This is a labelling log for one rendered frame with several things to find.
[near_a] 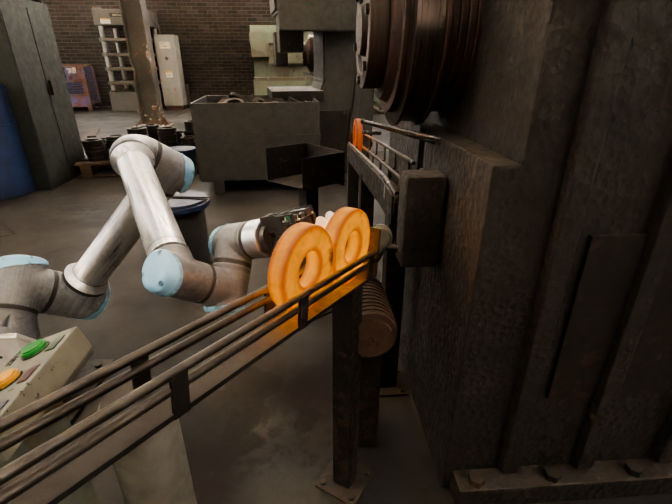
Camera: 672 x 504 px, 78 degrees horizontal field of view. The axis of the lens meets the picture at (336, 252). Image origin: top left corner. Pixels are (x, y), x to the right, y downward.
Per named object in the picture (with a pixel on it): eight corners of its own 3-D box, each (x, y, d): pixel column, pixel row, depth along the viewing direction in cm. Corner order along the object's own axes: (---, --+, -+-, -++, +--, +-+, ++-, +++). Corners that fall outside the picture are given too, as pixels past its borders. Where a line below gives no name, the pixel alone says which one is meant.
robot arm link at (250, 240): (248, 264, 95) (275, 249, 102) (264, 262, 92) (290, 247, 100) (236, 226, 93) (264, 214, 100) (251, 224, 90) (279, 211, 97)
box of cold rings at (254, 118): (312, 168, 444) (311, 89, 411) (321, 190, 369) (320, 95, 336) (213, 171, 430) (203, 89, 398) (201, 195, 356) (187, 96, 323)
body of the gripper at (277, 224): (294, 213, 83) (252, 221, 90) (306, 253, 86) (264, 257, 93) (315, 203, 89) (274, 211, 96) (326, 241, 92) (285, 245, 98)
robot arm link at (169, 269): (115, 113, 120) (173, 263, 79) (155, 134, 130) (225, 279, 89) (95, 144, 123) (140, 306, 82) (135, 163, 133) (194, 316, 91)
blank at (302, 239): (336, 217, 75) (320, 213, 76) (283, 236, 62) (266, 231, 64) (331, 295, 80) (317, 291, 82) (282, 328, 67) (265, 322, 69)
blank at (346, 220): (373, 202, 87) (359, 200, 89) (336, 216, 75) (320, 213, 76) (367, 271, 93) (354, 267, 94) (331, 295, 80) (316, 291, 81)
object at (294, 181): (310, 286, 212) (305, 142, 182) (343, 308, 193) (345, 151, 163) (275, 300, 200) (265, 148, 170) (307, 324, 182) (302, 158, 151)
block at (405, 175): (432, 255, 114) (441, 168, 104) (441, 268, 107) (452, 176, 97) (394, 256, 114) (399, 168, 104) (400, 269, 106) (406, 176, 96)
